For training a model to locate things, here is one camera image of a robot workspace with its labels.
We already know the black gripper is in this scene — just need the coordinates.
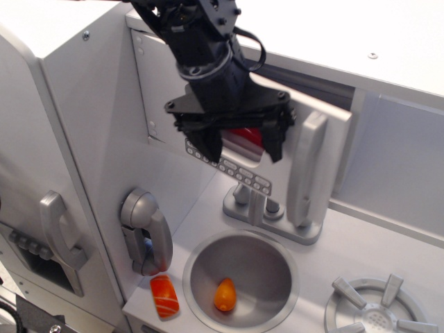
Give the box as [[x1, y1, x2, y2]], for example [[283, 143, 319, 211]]
[[164, 51, 294, 163]]

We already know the white microwave door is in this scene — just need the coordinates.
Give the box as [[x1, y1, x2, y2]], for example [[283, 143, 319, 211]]
[[130, 29, 353, 230]]

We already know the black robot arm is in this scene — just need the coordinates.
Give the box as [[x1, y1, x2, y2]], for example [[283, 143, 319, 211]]
[[131, 1, 294, 162]]

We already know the red toy chili pepper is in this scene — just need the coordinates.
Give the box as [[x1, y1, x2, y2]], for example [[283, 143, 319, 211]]
[[229, 128, 263, 147]]

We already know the grey toy faucet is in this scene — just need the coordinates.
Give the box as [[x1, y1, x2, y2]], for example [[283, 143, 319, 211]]
[[223, 183, 323, 246]]

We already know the round grey sink bowl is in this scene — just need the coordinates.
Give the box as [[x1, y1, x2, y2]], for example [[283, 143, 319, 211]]
[[182, 230, 299, 332]]

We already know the white toy kitchen cabinet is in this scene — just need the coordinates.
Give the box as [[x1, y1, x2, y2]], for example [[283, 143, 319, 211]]
[[1, 1, 443, 332]]

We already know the orange toy carrot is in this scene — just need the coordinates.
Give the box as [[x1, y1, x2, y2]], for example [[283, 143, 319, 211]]
[[213, 277, 237, 311]]

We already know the salmon sushi toy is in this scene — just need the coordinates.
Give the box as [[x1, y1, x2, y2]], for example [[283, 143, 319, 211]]
[[150, 275, 180, 319]]

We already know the grey stove burner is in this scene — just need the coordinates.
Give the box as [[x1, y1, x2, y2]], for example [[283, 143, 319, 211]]
[[324, 274, 439, 332]]

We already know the grey ice dispenser panel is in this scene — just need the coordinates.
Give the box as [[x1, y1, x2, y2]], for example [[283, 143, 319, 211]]
[[1, 223, 84, 297]]

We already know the black cable lower left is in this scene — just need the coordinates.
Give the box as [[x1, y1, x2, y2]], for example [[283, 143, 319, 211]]
[[0, 301, 27, 333]]

